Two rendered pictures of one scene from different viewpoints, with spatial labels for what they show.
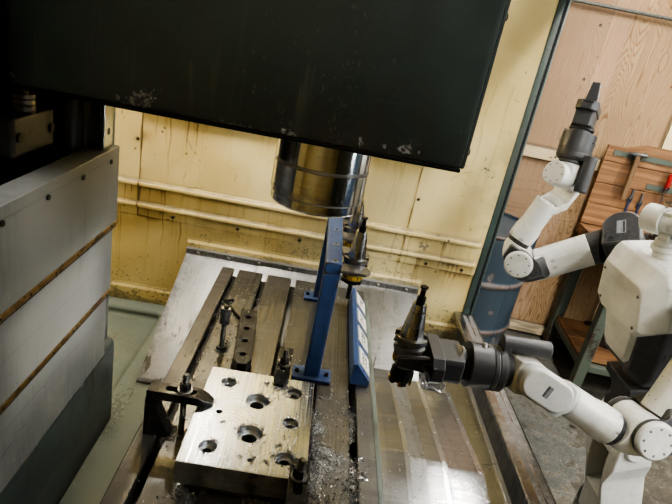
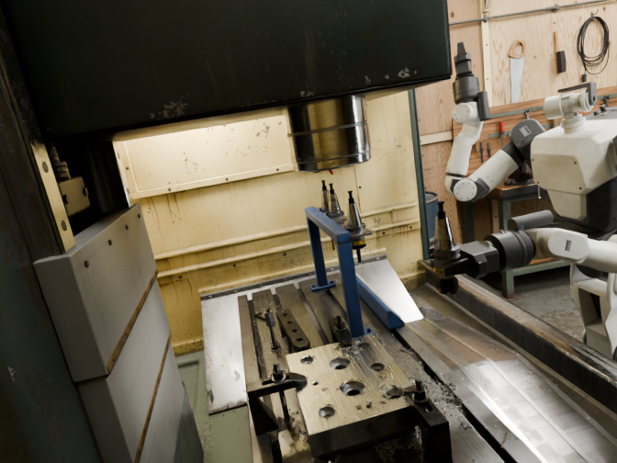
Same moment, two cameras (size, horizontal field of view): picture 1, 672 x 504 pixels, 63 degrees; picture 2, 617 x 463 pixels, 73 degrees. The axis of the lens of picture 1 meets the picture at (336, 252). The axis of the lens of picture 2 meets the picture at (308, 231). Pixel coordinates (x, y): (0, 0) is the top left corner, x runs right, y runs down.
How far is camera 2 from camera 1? 0.30 m
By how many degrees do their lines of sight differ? 9
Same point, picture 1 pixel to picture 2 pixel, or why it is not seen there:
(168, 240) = (183, 297)
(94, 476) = not seen: outside the picture
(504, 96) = not seen: hidden behind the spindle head
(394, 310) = (377, 276)
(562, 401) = (581, 248)
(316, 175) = (335, 130)
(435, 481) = (492, 375)
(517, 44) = not seen: hidden behind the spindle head
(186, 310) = (222, 343)
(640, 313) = (583, 173)
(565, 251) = (493, 166)
